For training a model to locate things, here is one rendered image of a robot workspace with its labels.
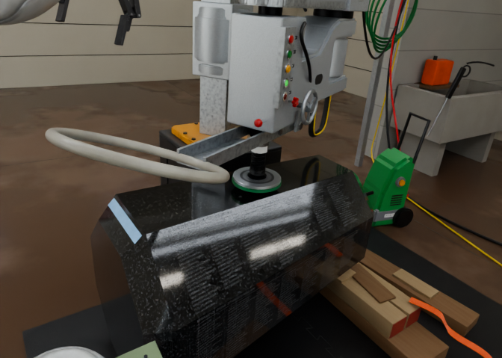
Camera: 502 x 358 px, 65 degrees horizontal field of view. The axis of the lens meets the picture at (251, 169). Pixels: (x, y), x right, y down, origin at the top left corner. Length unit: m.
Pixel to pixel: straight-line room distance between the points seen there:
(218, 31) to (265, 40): 0.84
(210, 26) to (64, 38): 5.33
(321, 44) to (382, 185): 1.57
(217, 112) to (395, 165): 1.43
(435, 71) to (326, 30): 2.85
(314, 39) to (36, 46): 6.01
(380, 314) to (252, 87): 1.31
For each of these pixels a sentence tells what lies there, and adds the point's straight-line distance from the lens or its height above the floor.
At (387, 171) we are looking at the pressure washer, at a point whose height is 0.47.
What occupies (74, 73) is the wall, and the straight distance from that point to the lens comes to 7.54.
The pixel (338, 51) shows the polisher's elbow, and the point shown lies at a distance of 2.10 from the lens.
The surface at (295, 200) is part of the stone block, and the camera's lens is 1.75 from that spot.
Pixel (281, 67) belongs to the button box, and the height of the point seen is 1.38.
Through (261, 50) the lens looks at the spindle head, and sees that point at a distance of 1.47.
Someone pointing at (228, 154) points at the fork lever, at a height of 1.10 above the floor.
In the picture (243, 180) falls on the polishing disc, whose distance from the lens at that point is 1.67.
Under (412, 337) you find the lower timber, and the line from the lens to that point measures 2.28.
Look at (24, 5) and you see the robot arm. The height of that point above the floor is 1.58.
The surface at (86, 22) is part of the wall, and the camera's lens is 7.48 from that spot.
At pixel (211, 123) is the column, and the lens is 2.47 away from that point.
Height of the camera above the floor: 1.60
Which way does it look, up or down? 24 degrees down
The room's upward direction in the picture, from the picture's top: 4 degrees clockwise
